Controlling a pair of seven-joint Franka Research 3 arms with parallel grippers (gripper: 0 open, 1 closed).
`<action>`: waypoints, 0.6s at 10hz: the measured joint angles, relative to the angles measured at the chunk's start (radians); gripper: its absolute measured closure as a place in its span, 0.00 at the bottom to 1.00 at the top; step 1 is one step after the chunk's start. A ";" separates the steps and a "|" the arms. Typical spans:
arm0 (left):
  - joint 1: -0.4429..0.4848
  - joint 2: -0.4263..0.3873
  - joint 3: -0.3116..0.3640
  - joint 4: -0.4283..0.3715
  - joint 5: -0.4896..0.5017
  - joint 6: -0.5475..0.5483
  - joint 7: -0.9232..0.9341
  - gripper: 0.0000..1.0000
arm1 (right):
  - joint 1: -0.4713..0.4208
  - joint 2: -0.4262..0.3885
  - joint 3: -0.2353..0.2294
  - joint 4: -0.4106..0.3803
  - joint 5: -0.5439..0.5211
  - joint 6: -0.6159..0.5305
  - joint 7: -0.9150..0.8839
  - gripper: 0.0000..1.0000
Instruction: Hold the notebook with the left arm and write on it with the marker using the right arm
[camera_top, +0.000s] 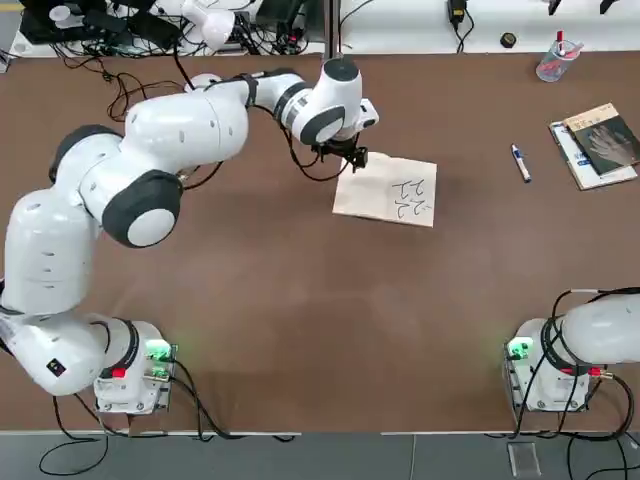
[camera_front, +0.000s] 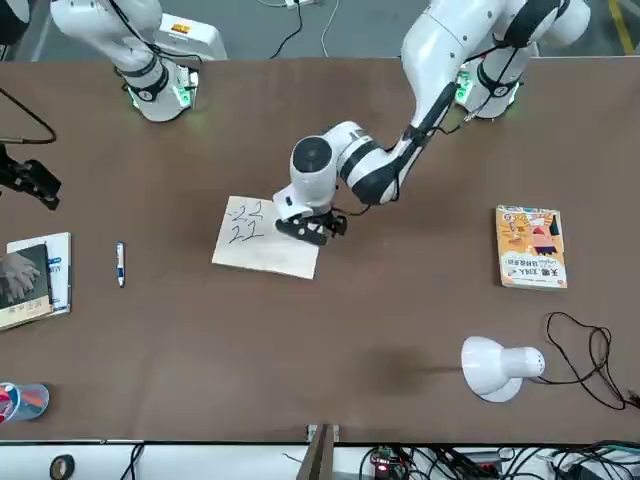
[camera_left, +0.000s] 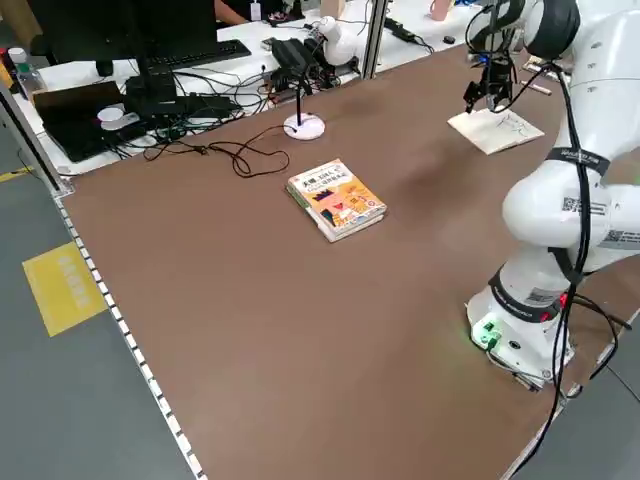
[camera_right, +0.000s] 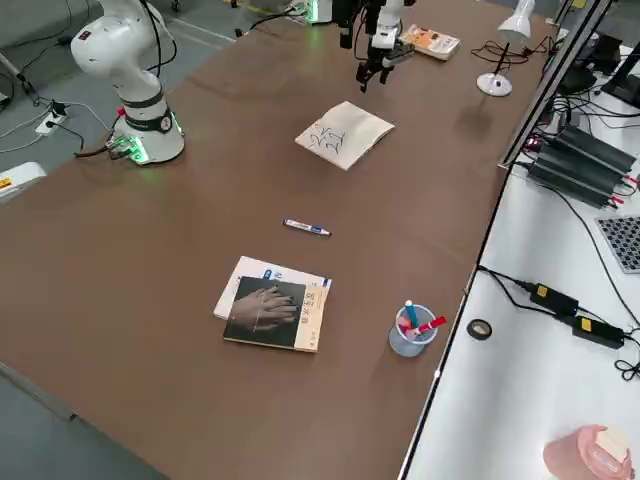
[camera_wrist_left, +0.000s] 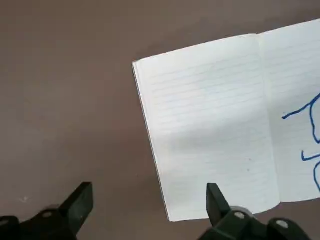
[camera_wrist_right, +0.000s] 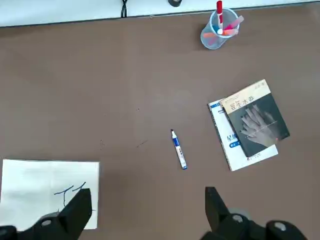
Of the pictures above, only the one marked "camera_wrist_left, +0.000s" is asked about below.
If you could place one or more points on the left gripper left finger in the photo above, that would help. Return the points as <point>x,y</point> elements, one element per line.
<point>62,215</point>

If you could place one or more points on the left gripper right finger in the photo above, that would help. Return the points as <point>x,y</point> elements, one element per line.
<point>225,225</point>

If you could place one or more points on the lined paper notebook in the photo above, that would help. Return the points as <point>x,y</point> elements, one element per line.
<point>212,125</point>

